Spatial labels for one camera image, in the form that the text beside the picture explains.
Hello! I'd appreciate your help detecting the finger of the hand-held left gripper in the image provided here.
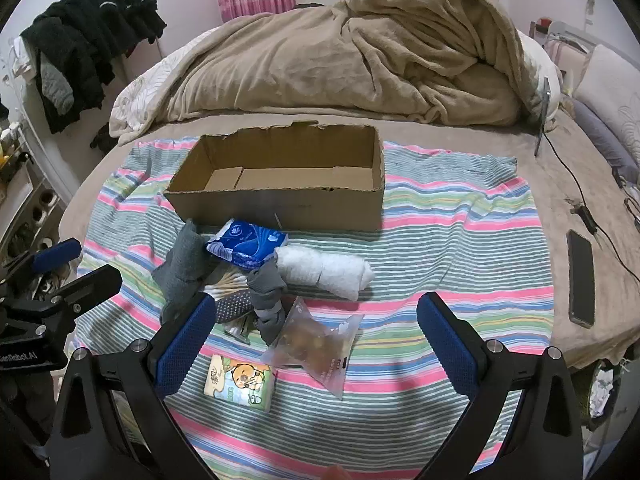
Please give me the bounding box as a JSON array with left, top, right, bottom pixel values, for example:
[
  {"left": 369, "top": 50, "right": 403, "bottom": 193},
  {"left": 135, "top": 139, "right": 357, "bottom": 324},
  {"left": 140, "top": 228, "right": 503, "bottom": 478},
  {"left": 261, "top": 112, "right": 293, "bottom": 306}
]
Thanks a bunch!
[
  {"left": 0, "top": 238, "right": 82, "bottom": 283},
  {"left": 47, "top": 264, "right": 124, "bottom": 315}
]

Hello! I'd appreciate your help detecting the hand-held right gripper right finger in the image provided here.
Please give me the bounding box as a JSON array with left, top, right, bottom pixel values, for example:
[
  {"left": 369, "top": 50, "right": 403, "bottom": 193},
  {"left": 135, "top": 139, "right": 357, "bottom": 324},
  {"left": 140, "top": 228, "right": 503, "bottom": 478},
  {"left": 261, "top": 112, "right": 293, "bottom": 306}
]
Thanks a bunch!
[{"left": 416, "top": 292, "right": 586, "bottom": 480}]

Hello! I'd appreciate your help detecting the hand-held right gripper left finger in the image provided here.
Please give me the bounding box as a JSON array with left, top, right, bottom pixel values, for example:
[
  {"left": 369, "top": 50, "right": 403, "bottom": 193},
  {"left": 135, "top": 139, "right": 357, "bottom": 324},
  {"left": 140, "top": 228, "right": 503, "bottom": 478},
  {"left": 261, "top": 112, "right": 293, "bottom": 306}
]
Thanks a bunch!
[{"left": 47, "top": 292, "right": 221, "bottom": 480}]

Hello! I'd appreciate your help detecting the small green sachet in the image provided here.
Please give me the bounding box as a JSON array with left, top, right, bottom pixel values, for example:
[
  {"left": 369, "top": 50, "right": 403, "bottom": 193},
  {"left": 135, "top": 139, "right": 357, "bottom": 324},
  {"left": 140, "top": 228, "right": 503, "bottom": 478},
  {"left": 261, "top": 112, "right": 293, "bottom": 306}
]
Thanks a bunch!
[{"left": 222, "top": 310, "right": 258, "bottom": 345}]

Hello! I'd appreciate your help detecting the cartoon print tissue pack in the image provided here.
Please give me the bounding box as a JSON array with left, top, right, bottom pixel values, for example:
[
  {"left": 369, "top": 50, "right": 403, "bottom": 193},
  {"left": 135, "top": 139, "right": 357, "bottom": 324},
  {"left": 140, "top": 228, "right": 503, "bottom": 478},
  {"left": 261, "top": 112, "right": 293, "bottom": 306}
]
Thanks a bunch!
[{"left": 204, "top": 354, "right": 277, "bottom": 413}]

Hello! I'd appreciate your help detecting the clear bag of cotton swabs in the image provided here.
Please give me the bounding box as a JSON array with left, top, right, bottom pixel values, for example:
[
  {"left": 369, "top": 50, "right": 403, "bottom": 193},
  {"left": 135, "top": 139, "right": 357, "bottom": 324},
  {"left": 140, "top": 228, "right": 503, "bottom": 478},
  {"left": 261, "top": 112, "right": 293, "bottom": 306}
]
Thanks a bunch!
[{"left": 200, "top": 267, "right": 251, "bottom": 296}]

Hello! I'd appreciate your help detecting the grey sock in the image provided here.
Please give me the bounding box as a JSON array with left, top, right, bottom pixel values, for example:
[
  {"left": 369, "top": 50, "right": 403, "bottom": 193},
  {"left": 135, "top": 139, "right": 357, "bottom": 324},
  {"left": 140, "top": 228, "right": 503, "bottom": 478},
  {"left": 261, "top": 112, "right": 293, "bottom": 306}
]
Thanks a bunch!
[
  {"left": 151, "top": 220, "right": 221, "bottom": 326},
  {"left": 215, "top": 262, "right": 288, "bottom": 346}
]

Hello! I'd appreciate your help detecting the blue tissue packet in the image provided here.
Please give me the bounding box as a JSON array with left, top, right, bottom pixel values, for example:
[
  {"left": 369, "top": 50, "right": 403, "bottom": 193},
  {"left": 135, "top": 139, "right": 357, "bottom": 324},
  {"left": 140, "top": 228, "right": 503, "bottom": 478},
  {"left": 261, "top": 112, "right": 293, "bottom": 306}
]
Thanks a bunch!
[{"left": 205, "top": 218, "right": 291, "bottom": 268}]

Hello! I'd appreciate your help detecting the clear snack bag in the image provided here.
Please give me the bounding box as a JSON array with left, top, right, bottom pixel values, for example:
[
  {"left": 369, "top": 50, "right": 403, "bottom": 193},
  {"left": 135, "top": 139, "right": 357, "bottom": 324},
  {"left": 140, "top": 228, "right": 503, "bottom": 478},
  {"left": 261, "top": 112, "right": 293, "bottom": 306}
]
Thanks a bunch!
[{"left": 260, "top": 296, "right": 365, "bottom": 401}]

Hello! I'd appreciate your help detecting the white towel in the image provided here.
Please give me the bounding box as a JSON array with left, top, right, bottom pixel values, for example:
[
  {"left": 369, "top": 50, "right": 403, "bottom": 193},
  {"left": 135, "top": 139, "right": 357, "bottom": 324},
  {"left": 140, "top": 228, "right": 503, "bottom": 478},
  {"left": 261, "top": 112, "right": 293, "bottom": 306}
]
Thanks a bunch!
[{"left": 275, "top": 245, "right": 375, "bottom": 301}]

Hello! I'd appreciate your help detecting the brown cardboard box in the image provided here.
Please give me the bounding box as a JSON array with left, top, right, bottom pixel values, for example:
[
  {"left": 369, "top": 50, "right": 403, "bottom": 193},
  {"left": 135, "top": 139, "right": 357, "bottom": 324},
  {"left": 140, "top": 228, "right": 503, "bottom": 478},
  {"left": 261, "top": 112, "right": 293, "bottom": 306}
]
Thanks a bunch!
[{"left": 164, "top": 120, "right": 386, "bottom": 233}]

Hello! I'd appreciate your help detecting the storage shelf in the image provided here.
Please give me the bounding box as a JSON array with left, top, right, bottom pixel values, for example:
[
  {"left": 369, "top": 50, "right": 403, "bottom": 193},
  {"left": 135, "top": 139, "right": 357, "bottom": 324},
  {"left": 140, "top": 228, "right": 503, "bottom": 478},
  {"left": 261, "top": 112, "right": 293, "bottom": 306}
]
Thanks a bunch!
[{"left": 0, "top": 125, "right": 71, "bottom": 281}]

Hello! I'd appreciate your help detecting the striped cloth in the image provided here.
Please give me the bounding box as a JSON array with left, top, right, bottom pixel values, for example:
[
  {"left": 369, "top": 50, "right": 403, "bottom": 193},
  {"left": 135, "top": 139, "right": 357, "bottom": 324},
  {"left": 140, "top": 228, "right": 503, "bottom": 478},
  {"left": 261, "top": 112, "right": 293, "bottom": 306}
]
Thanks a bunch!
[{"left": 70, "top": 137, "right": 556, "bottom": 480}]

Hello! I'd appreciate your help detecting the black phone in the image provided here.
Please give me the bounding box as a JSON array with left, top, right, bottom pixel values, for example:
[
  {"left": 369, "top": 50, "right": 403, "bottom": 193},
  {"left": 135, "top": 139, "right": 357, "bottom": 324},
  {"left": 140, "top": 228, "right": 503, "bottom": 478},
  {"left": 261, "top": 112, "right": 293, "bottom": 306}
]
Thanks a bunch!
[{"left": 566, "top": 229, "right": 596, "bottom": 329}]

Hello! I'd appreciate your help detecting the pile of black clothes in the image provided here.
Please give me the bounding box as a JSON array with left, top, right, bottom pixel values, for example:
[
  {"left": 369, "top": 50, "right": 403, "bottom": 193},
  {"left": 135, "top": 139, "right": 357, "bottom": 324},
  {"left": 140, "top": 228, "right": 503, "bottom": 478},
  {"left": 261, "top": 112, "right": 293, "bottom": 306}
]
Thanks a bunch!
[{"left": 20, "top": 0, "right": 168, "bottom": 133}]

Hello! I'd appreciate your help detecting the grey pillow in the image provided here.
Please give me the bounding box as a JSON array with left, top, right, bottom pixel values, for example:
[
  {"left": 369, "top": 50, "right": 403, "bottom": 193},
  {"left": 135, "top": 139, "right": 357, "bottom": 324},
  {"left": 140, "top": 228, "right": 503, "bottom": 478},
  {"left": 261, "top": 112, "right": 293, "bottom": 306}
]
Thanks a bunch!
[{"left": 570, "top": 97, "right": 640, "bottom": 182}]

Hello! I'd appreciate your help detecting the white pillow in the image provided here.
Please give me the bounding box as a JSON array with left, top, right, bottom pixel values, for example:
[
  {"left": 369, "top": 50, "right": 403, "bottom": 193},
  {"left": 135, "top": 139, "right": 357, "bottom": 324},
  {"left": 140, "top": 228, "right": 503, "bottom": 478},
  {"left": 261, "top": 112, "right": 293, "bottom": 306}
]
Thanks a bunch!
[{"left": 572, "top": 44, "right": 640, "bottom": 166}]

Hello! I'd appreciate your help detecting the beige fleece blanket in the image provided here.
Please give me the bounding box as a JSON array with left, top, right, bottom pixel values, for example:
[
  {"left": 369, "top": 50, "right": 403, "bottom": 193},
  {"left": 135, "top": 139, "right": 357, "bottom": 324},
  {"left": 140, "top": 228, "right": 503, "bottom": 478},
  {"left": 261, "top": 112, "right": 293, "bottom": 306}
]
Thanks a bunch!
[{"left": 165, "top": 0, "right": 531, "bottom": 126}]

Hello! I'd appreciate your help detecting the black charger cable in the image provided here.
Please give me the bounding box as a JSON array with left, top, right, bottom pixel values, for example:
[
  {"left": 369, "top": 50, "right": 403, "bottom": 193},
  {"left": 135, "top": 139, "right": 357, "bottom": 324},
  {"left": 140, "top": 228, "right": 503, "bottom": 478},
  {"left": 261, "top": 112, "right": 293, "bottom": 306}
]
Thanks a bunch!
[{"left": 542, "top": 130, "right": 640, "bottom": 281}]

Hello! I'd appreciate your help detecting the metal frame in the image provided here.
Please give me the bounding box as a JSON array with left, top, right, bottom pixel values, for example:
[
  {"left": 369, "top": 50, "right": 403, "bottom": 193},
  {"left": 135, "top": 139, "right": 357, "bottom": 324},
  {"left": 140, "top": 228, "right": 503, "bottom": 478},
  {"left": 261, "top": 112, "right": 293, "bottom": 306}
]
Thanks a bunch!
[{"left": 530, "top": 17, "right": 606, "bottom": 81}]

